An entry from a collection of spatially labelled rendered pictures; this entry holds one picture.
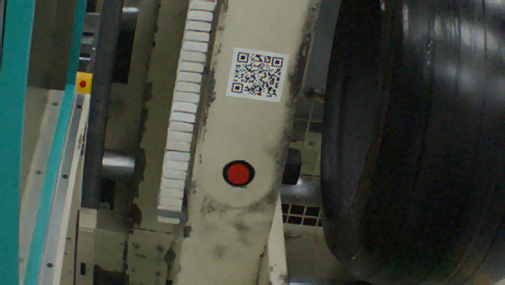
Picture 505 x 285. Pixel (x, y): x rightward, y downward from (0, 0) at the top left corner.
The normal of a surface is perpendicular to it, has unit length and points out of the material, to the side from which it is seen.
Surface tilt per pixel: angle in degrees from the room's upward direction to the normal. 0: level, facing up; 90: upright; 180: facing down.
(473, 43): 46
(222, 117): 90
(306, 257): 0
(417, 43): 60
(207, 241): 90
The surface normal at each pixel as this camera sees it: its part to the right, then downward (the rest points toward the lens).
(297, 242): 0.17, -0.85
